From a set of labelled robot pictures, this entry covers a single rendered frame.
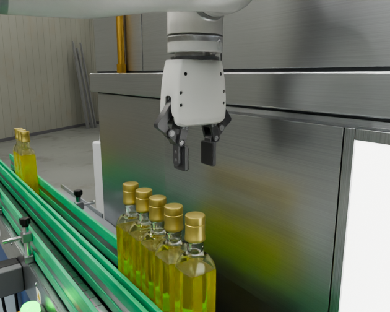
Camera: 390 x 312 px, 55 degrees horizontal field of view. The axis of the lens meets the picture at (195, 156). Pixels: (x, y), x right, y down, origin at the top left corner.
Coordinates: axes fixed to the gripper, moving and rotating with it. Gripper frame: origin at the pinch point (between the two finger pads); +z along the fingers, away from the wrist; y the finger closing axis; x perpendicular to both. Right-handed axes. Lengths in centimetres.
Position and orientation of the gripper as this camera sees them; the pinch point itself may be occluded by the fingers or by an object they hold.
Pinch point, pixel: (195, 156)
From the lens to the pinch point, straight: 60.5
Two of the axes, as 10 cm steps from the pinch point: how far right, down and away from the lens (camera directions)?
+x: 6.0, 1.7, -7.8
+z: 0.0, 9.8, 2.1
